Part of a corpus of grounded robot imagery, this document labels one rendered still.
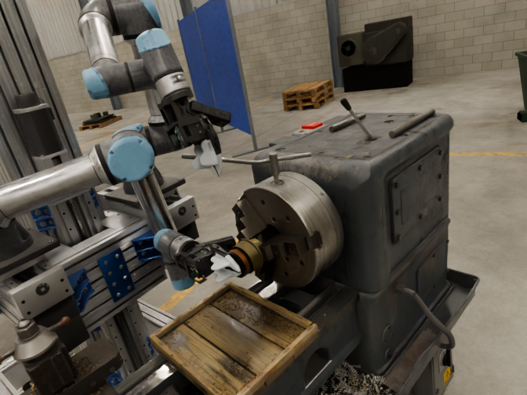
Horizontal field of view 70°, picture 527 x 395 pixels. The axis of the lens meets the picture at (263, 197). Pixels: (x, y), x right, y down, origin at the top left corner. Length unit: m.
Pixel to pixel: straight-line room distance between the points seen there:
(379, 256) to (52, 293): 0.91
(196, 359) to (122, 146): 0.57
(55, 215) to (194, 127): 0.70
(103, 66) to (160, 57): 0.18
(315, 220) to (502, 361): 1.50
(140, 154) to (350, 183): 0.55
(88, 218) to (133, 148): 0.53
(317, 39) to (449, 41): 3.41
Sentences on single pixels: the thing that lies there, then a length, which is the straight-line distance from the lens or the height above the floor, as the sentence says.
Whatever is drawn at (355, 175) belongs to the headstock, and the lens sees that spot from 1.02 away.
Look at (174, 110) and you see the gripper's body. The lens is 0.91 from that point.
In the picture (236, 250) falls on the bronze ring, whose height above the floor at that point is 1.11.
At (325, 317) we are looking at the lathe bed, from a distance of 1.12.
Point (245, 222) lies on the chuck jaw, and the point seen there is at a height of 1.15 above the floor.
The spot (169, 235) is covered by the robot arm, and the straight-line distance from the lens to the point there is 1.16.
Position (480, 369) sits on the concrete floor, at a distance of 2.22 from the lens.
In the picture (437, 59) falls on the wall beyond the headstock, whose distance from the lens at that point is 10.86.
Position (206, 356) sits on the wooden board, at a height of 0.89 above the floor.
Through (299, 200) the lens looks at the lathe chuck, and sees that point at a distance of 0.98.
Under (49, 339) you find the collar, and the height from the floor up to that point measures 1.13.
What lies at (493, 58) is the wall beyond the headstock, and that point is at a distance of 10.79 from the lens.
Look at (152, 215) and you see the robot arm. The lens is 1.25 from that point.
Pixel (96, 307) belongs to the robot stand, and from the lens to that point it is 1.46.
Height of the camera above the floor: 1.60
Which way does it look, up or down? 22 degrees down
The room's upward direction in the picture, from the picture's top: 11 degrees counter-clockwise
